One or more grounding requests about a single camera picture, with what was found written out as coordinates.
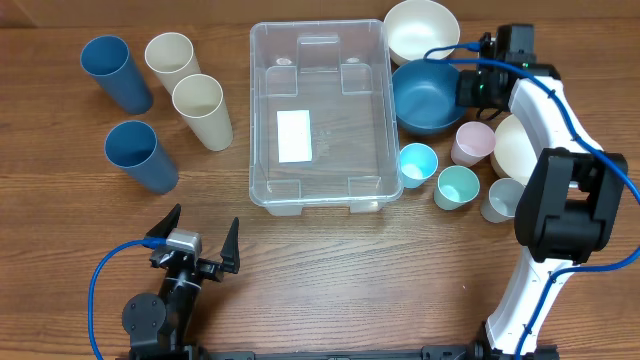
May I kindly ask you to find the white label in bin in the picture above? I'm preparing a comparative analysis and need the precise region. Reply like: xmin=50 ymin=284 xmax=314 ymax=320
xmin=276 ymin=110 xmax=312 ymax=163

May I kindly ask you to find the grey small cup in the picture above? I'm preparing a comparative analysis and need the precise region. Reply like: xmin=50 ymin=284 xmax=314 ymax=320
xmin=480 ymin=178 xmax=525 ymax=223

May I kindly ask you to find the cream tall cup rear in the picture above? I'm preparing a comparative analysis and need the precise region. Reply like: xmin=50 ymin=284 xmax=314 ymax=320
xmin=144 ymin=32 xmax=201 ymax=94

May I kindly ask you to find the cream bowl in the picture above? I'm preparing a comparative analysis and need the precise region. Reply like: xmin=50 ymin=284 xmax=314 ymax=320
xmin=490 ymin=115 xmax=537 ymax=186
xmin=384 ymin=0 xmax=460 ymax=66

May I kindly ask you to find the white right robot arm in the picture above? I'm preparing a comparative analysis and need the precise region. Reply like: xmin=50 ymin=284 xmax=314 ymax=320
xmin=456 ymin=24 xmax=633 ymax=359

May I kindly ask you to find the cream tall cup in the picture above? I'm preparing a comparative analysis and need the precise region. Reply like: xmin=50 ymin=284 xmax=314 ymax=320
xmin=144 ymin=32 xmax=201 ymax=94
xmin=172 ymin=74 xmax=233 ymax=151

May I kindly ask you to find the clear plastic storage bin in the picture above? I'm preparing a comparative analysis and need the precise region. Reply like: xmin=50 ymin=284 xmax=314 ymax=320
xmin=249 ymin=19 xmax=403 ymax=216

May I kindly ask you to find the dark blue tall cup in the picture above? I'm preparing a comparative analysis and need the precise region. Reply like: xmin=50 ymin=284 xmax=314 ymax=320
xmin=104 ymin=120 xmax=179 ymax=194
xmin=80 ymin=35 xmax=153 ymax=115

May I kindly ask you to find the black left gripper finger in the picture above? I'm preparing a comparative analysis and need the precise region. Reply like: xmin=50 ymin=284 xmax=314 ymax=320
xmin=145 ymin=203 xmax=181 ymax=238
xmin=220 ymin=217 xmax=240 ymax=274

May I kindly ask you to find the dark blue tall cup rear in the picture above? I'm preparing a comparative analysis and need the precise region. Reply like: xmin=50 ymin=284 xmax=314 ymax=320
xmin=80 ymin=35 xmax=153 ymax=115

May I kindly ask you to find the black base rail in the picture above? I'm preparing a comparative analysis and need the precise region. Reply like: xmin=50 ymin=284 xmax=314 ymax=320
xmin=115 ymin=343 xmax=559 ymax=360

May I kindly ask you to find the dark blue tall cup front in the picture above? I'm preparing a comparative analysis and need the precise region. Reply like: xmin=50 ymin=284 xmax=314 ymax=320
xmin=104 ymin=120 xmax=179 ymax=194

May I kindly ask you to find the dark blue bowl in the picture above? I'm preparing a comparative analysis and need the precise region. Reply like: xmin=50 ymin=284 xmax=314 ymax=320
xmin=392 ymin=60 xmax=467 ymax=135

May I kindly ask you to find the cream tall cup front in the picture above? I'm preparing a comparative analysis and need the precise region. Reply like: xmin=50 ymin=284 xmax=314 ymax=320
xmin=172 ymin=74 xmax=233 ymax=151

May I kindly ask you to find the pink small cup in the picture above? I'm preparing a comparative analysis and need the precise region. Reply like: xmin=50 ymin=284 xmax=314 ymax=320
xmin=451 ymin=121 xmax=496 ymax=167

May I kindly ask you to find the light blue small cup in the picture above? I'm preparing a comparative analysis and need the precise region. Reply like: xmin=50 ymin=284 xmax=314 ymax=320
xmin=400 ymin=143 xmax=439 ymax=189

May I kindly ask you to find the mint green small cup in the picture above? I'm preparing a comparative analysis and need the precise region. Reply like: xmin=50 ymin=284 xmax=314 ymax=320
xmin=434 ymin=165 xmax=480 ymax=211

